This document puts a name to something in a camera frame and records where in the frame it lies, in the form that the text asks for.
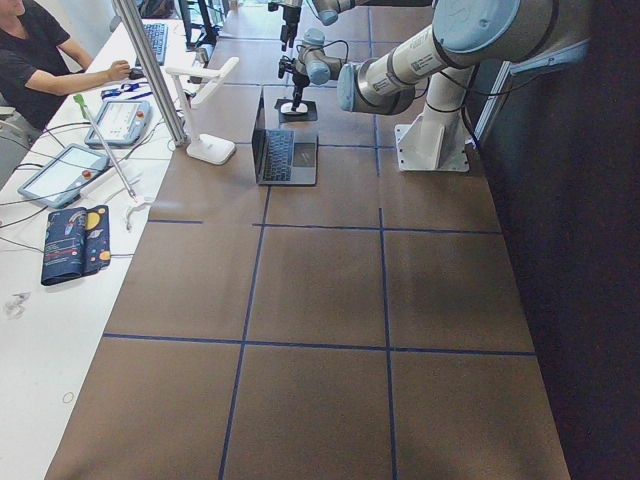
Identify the black mouse pad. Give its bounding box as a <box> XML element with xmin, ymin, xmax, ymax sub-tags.
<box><xmin>274</xmin><ymin>98</ymin><xmax>318</xmax><ymax>123</ymax></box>

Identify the grey laptop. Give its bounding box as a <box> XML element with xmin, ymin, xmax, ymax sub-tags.
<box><xmin>252</xmin><ymin>90</ymin><xmax>317</xmax><ymax>186</ymax></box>

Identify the black keyboard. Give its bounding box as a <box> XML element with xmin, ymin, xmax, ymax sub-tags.
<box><xmin>143</xmin><ymin>23</ymin><xmax>169</xmax><ymax>65</ymax></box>

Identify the white computer mouse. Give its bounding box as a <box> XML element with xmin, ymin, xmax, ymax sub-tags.
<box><xmin>279</xmin><ymin>102</ymin><xmax>308</xmax><ymax>116</ymax></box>

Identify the teach pendant far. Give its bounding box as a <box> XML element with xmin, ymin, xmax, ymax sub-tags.
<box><xmin>91</xmin><ymin>100</ymin><xmax>151</xmax><ymax>148</ymax></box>

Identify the seated person black shirt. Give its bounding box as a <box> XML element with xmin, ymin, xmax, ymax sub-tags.
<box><xmin>1</xmin><ymin>1</ymin><xmax>131</xmax><ymax>130</ymax></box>

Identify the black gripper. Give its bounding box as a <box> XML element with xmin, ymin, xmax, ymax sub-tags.
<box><xmin>292</xmin><ymin>71</ymin><xmax>307</xmax><ymax>108</ymax></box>

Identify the blue space print pouch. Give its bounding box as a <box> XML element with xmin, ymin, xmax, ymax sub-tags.
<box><xmin>40</xmin><ymin>205</ymin><xmax>111</xmax><ymax>286</ymax></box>

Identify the teach pendant near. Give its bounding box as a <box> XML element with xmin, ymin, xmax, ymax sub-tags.
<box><xmin>17</xmin><ymin>144</ymin><xmax>109</xmax><ymax>209</ymax></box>

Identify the teach pendant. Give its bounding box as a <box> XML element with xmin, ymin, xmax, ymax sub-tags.
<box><xmin>91</xmin><ymin>100</ymin><xmax>151</xmax><ymax>148</ymax></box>
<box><xmin>17</xmin><ymin>144</ymin><xmax>109</xmax><ymax>209</ymax></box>

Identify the aluminium frame post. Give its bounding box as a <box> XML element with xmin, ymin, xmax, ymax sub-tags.
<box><xmin>113</xmin><ymin>0</ymin><xmax>187</xmax><ymax>147</ymax></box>

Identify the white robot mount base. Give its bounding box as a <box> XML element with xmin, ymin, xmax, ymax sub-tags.
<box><xmin>393</xmin><ymin>64</ymin><xmax>474</xmax><ymax>174</ymax></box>

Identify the green handled grabber stick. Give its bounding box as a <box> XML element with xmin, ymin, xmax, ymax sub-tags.
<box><xmin>73</xmin><ymin>94</ymin><xmax>137</xmax><ymax>200</ymax></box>

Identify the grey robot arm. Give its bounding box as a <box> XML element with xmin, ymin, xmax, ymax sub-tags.
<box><xmin>292</xmin><ymin>1</ymin><xmax>593</xmax><ymax>115</ymax></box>
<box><xmin>267</xmin><ymin>0</ymin><xmax>435</xmax><ymax>52</ymax></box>

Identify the white desk lamp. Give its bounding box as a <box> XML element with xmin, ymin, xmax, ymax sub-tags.
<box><xmin>164</xmin><ymin>56</ymin><xmax>240</xmax><ymax>166</ymax></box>

